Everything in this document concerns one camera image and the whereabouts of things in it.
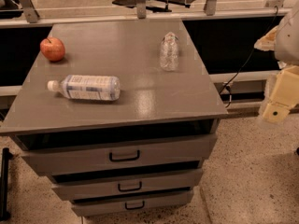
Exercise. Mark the grey drawer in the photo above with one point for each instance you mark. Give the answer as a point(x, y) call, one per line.
point(127, 204)
point(84, 159)
point(128, 185)

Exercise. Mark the lying labelled plastic water bottle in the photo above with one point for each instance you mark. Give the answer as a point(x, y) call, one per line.
point(95, 88)

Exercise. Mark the grey drawer cabinet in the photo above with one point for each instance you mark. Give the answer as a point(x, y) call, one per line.
point(124, 122)

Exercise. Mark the grey metal railing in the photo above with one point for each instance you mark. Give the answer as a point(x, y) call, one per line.
point(59, 11)

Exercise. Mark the red apple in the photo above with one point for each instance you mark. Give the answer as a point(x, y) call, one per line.
point(52, 48)

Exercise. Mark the crumpled white packet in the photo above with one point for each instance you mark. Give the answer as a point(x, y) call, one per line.
point(267, 42)

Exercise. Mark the top grey drawer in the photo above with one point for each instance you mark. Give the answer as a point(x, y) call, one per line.
point(84, 159)

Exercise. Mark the clear upright plastic bottle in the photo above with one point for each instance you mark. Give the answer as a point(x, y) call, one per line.
point(169, 52)

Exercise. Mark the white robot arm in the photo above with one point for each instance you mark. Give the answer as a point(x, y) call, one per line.
point(286, 45)

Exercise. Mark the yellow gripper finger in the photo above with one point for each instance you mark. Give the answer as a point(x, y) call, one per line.
point(283, 96)

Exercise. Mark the bottom grey drawer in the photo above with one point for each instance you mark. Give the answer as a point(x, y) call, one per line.
point(127, 204)

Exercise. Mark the middle grey drawer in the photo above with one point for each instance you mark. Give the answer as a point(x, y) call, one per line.
point(128, 185)

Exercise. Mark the black bar at left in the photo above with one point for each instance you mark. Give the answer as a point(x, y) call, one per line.
point(6, 157)

